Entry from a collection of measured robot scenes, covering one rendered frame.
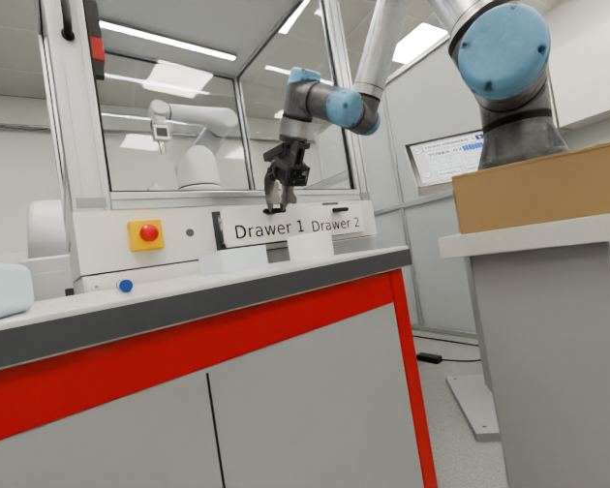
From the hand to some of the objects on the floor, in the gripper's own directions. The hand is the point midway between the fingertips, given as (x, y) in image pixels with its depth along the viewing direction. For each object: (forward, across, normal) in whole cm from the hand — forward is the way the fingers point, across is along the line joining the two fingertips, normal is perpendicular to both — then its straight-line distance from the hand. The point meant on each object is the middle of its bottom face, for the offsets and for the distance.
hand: (275, 205), depth 92 cm
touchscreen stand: (+67, +95, -64) cm, 133 cm away
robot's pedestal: (+44, +24, -96) cm, 109 cm away
